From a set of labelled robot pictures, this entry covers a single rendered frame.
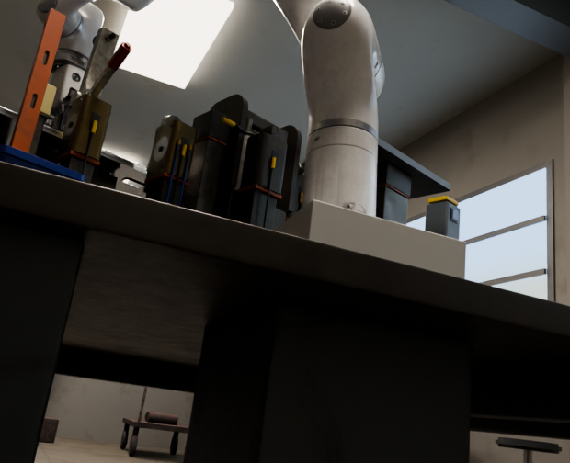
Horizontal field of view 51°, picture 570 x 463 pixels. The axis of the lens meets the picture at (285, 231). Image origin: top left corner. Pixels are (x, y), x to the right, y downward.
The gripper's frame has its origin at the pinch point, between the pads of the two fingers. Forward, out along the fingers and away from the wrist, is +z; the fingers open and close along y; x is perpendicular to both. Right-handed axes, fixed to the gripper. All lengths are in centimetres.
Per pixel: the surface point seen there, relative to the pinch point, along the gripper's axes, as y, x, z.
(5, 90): 434, -95, -211
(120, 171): -3.7, -14.8, 3.0
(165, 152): -21.2, -14.7, 2.9
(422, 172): -40, -75, -12
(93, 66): -16.1, 1.3, -10.0
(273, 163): -33.7, -32.4, 1.1
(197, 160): -21.8, -22.0, 1.8
